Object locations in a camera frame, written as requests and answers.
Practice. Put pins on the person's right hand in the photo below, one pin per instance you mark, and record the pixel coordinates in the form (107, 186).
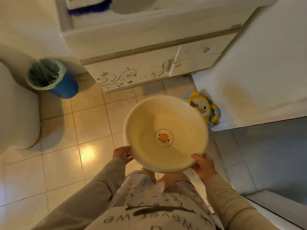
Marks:
(206, 166)

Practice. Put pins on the person's left hand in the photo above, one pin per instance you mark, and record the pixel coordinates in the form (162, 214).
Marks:
(120, 153)

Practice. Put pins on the person's right thumb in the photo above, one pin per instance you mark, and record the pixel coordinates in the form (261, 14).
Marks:
(197, 157)

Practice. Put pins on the person's left thumb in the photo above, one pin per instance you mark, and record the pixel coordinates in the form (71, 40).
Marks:
(123, 149)

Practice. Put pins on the cream duck print basin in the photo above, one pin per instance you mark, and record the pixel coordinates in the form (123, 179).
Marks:
(165, 122)

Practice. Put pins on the person's right forearm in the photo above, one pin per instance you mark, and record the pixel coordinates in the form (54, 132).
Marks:
(232, 203)

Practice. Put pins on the person's left forearm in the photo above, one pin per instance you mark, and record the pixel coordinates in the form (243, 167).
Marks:
(91, 196)

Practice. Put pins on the person's left leg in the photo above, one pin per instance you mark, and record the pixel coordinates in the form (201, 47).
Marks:
(148, 173)

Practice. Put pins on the person's leg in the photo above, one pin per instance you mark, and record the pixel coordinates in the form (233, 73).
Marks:
(171, 181)
(148, 173)

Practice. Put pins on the person's right leg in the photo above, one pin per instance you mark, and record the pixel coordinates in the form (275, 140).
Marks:
(171, 181)

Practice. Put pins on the patterned pajama shorts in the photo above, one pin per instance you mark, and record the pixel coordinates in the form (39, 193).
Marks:
(141, 189)

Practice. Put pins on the yellow duck toy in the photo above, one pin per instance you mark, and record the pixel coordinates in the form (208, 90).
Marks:
(203, 106)

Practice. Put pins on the patterned pajama shirt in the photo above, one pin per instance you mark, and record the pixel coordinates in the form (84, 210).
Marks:
(153, 215)

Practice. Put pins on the blue trash bin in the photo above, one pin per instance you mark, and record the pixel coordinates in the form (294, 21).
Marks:
(64, 87)

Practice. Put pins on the white door threshold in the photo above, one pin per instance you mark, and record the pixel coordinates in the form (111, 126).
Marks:
(280, 208)

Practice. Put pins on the white floral vanity cabinet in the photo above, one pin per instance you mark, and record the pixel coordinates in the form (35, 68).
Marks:
(134, 43)

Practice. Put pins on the butterfly drawer knob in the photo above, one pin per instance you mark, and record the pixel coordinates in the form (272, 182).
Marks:
(206, 50)

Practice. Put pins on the translucent trash bag liner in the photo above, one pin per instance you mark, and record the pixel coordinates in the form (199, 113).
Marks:
(45, 73)

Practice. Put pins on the white washing machine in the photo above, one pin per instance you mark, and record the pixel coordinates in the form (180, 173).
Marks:
(263, 69)

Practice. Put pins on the white toilet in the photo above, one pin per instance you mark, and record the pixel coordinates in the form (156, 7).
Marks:
(16, 112)

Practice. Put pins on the white sink bowl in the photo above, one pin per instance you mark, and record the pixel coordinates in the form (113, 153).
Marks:
(132, 4)

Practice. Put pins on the white and blue cloth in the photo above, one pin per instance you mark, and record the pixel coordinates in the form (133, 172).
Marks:
(84, 4)

